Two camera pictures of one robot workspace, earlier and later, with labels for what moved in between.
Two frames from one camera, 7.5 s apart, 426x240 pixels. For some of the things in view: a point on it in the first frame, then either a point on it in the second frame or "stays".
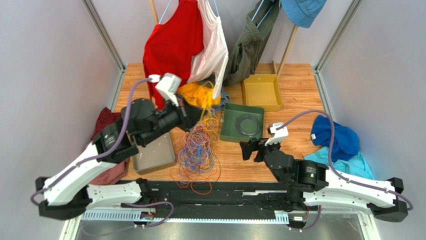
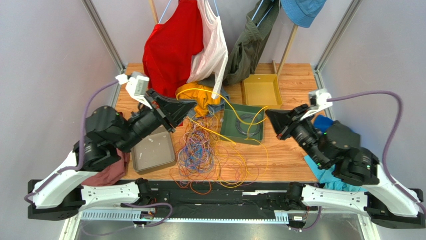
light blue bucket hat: (302, 12) stays
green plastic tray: (241, 123) stays
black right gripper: (254, 148) -> (288, 122)
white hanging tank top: (211, 61) stays
